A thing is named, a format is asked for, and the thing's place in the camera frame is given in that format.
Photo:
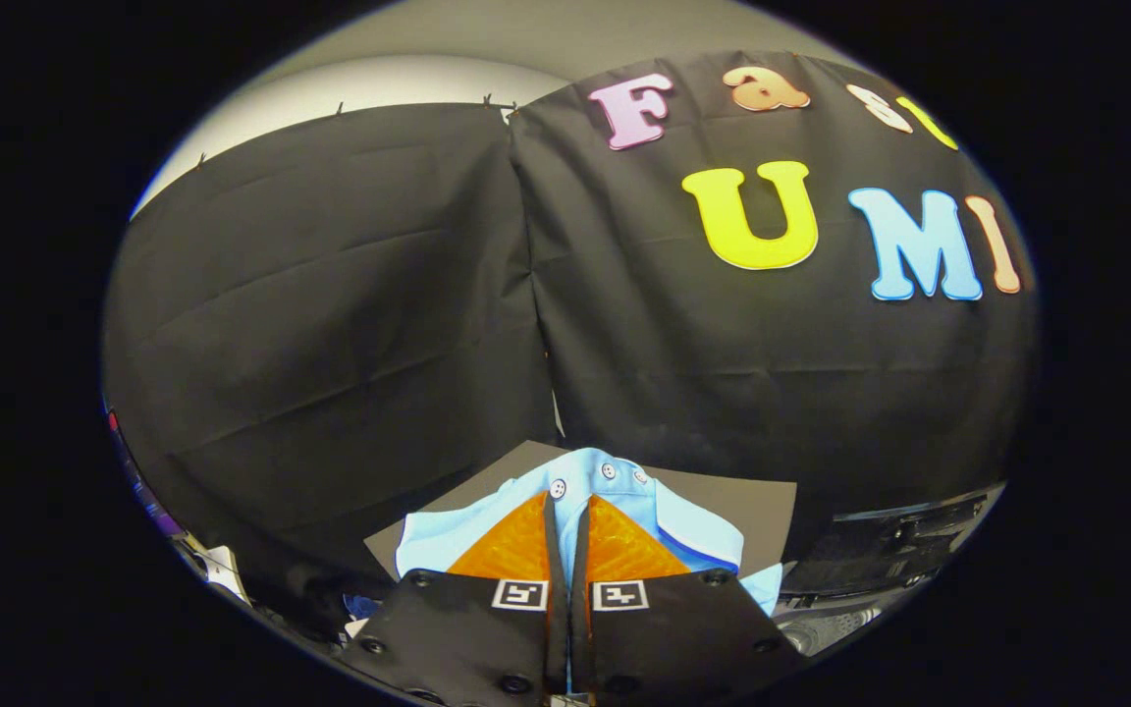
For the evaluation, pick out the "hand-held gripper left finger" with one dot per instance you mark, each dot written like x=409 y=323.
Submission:
x=457 y=638

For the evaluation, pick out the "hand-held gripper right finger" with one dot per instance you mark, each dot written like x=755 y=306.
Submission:
x=683 y=633

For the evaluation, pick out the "black backdrop cloth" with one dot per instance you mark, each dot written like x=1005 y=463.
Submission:
x=330 y=295

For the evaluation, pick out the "grey cabinet with dark top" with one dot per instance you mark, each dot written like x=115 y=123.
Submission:
x=752 y=506

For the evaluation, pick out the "light blue shirt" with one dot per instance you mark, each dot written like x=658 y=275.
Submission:
x=693 y=535

